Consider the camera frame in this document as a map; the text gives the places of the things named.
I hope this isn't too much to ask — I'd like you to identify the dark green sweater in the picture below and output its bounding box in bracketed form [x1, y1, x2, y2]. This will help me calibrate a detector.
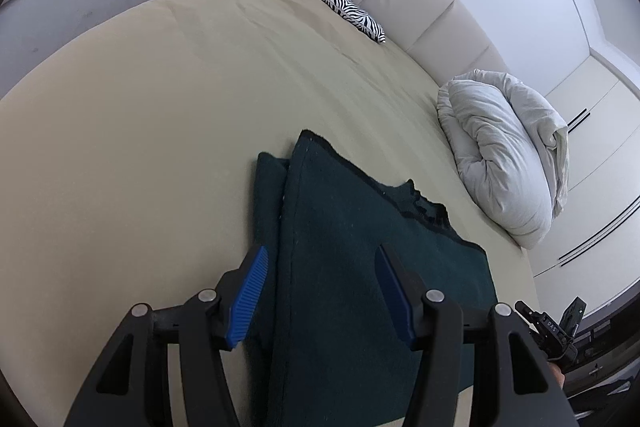
[247, 129, 500, 427]

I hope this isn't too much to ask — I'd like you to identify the white wardrobe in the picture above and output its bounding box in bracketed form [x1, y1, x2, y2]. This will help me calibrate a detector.
[529, 49, 640, 308]

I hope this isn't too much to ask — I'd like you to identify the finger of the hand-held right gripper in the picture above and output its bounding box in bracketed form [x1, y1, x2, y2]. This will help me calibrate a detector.
[559, 297, 587, 334]
[514, 300, 541, 324]

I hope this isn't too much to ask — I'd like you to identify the zebra striped pillow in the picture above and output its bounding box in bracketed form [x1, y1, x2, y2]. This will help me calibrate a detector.
[288, 0, 387, 44]

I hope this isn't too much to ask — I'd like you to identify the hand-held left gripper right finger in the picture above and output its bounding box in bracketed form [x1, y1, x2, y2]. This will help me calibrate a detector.
[374, 244, 574, 427]

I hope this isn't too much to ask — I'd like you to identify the bed with beige sheet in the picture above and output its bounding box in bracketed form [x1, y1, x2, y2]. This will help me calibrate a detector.
[0, 0, 543, 427]

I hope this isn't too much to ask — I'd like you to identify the white rolled duvet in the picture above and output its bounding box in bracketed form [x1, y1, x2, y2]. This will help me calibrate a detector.
[436, 69, 571, 250]

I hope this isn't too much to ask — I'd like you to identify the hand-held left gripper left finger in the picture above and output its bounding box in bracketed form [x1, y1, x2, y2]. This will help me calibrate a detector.
[62, 245, 269, 427]

